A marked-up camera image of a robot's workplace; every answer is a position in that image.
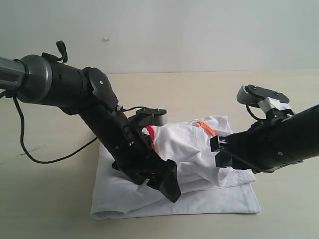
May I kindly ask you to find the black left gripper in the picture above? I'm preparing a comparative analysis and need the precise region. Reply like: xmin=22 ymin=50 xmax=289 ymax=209
xmin=111 ymin=119 xmax=181 ymax=203

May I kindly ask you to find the black right camera cable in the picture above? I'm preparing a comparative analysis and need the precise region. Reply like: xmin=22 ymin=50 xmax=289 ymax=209
xmin=245 ymin=103 xmax=269 ymax=122

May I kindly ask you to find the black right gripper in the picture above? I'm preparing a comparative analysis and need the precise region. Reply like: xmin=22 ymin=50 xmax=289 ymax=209
xmin=210 ymin=122 xmax=303 ymax=173

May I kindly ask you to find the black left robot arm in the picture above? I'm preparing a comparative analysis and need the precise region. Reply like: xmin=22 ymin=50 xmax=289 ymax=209
xmin=0 ymin=53 xmax=181 ymax=202

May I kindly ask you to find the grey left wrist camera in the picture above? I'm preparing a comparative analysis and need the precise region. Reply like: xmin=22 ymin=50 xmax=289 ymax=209
xmin=129 ymin=108 xmax=167 ymax=127

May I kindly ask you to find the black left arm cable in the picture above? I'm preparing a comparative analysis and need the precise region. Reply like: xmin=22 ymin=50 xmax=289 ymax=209
xmin=0 ymin=92 xmax=160 ymax=165

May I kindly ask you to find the white t-shirt red lettering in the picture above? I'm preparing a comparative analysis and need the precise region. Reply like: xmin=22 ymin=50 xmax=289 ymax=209
xmin=91 ymin=116 xmax=260 ymax=220

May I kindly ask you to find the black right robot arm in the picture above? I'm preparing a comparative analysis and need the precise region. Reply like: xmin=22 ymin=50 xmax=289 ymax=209
xmin=210 ymin=106 xmax=319 ymax=173

